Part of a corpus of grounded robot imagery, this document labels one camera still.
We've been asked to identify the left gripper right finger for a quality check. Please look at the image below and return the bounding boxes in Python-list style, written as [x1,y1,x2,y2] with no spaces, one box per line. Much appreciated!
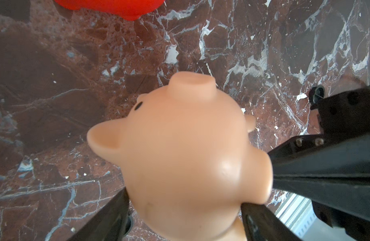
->
[241,203,301,241]

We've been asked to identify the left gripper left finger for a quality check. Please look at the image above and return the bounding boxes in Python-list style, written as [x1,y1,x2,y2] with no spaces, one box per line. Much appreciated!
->
[68,188,132,241]

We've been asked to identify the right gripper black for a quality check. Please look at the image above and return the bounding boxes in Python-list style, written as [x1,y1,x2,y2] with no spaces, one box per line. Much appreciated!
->
[267,82,370,241]

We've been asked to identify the beige piggy bank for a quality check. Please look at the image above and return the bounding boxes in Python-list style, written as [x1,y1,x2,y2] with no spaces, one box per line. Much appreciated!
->
[87,72,273,241]

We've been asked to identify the red piggy bank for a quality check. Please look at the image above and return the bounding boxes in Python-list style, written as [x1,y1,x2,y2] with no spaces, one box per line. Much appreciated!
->
[55,0,164,21]

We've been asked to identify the right black plug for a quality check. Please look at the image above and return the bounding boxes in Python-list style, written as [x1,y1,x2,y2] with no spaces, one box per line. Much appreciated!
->
[308,85,325,105]

